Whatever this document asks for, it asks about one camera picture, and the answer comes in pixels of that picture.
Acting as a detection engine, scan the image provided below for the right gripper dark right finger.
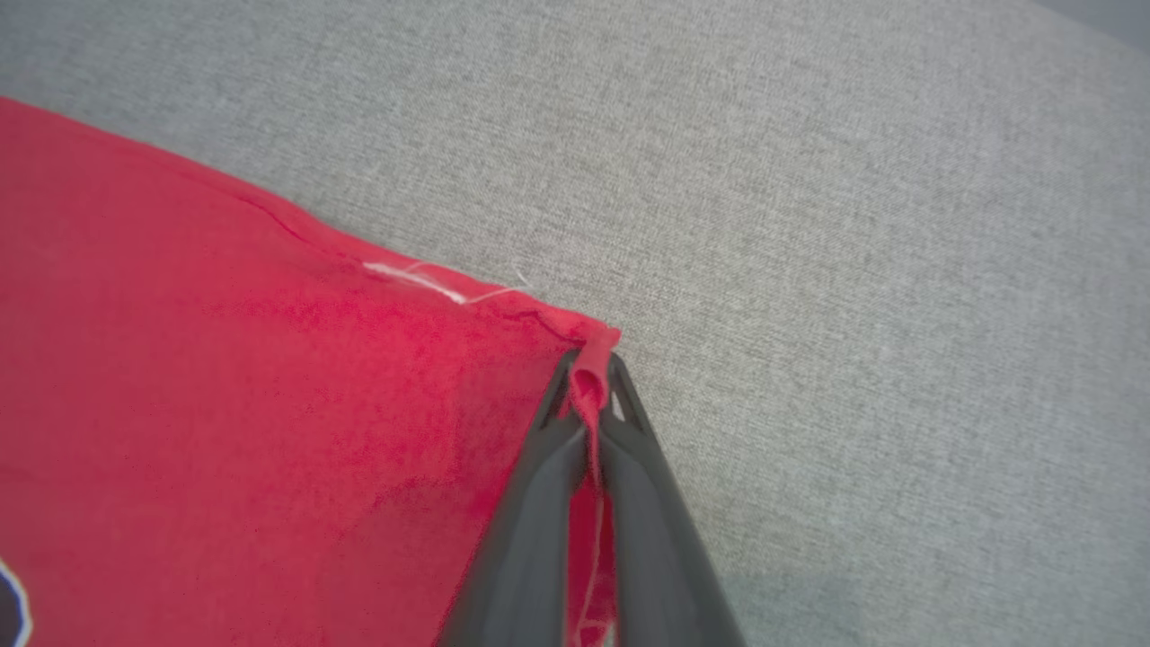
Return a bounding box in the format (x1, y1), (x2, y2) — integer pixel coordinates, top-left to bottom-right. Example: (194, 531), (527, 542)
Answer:
(597, 352), (748, 647)

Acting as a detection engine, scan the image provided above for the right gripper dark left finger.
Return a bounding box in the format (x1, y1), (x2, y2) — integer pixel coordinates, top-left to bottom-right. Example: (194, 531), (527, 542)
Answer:
(435, 350), (591, 647)

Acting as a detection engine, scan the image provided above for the red and white basketball jersey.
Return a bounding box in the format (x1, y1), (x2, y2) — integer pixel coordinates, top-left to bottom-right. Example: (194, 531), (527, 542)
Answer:
(0, 94), (624, 647)

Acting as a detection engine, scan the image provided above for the grey fabric sofa cushion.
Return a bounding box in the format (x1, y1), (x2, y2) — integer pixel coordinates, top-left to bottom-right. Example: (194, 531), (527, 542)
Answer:
(0, 0), (1150, 647)

